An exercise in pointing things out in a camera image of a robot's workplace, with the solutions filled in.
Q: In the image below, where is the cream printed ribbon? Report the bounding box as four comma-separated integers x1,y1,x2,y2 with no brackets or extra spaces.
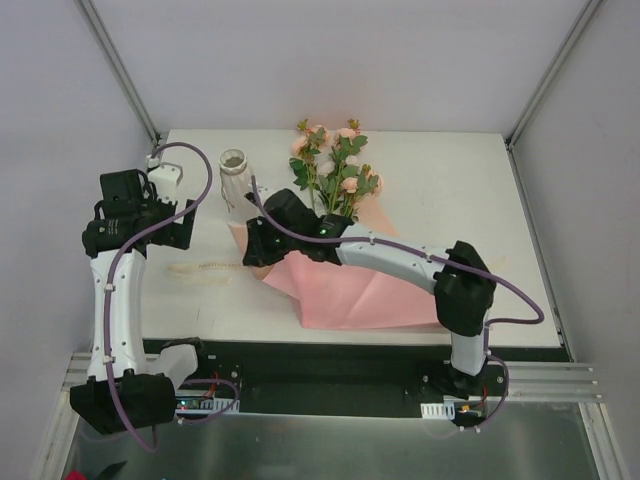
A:
165,261,246,287

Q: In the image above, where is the pink wrapping paper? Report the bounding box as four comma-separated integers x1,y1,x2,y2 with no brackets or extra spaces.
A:
262,209,446,331

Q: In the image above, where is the peach wrapping paper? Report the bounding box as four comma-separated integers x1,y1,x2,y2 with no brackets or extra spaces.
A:
228,222,273,281

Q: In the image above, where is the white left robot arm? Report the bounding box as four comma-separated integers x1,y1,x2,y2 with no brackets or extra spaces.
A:
70,164,212,435

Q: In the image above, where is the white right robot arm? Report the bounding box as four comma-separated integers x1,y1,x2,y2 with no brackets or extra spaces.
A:
243,189,496,399

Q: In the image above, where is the white ribbed ceramic vase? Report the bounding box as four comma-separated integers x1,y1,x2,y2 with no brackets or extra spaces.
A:
218,149,259,223

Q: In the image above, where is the peach artificial flower bunch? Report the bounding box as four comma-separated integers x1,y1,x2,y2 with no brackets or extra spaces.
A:
289,119,383,221

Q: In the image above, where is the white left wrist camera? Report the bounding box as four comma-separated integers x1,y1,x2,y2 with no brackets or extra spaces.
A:
146,155,183,204

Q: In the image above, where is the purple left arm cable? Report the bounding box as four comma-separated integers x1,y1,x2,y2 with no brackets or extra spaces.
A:
103,142,241,454

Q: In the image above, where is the left white cable duct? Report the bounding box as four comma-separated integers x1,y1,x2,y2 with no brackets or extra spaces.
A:
176,396,240,416

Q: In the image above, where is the white cable duct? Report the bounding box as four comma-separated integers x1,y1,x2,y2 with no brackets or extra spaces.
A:
420,401,456,421
176,396,240,416

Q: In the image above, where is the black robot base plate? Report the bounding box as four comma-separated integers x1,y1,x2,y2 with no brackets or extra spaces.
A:
142,337,511,416

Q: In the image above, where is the left aluminium frame post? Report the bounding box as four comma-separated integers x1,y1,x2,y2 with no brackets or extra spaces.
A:
74,0,162,147

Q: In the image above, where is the aluminium frame post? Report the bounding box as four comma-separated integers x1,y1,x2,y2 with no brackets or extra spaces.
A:
74,0,162,147
505,0,606,152

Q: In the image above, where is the right white cable duct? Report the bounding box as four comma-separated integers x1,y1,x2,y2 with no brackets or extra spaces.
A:
420,401,456,421

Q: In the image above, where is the aluminium front rail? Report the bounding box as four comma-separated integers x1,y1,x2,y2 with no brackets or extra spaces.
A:
507,362,604,403

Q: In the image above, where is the right aluminium frame post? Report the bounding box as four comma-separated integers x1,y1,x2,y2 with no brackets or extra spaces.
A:
505,0,606,152

